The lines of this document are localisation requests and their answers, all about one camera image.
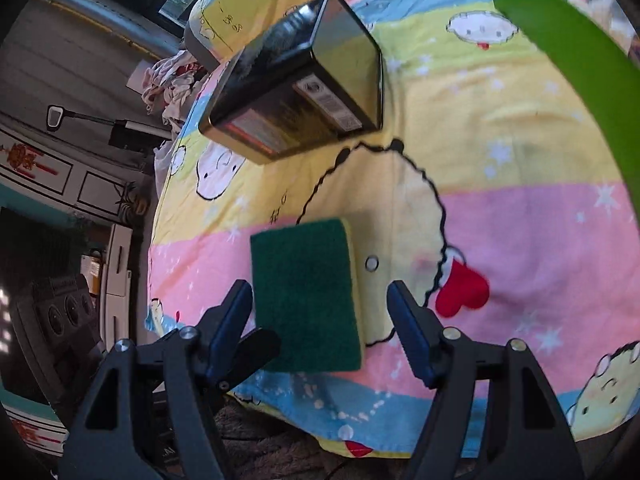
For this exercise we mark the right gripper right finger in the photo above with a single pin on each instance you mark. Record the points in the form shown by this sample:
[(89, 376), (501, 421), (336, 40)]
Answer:
[(418, 329)]

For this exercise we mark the green yellow sponge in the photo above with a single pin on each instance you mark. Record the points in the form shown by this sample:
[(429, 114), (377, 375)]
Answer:
[(306, 291)]

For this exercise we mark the green white open box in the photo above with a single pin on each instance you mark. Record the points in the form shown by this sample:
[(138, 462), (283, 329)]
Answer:
[(605, 79)]

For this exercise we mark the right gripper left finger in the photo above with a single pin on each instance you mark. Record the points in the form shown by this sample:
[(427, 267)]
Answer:
[(221, 329)]

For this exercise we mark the patterned clothes pile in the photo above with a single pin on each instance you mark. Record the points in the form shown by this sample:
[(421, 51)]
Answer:
[(169, 87)]

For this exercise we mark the colourful cartoon blanket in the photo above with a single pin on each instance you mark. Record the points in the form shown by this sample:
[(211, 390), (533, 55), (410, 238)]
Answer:
[(489, 191)]

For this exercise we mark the black rectangular box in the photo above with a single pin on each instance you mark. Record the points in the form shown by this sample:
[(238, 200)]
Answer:
[(315, 78)]

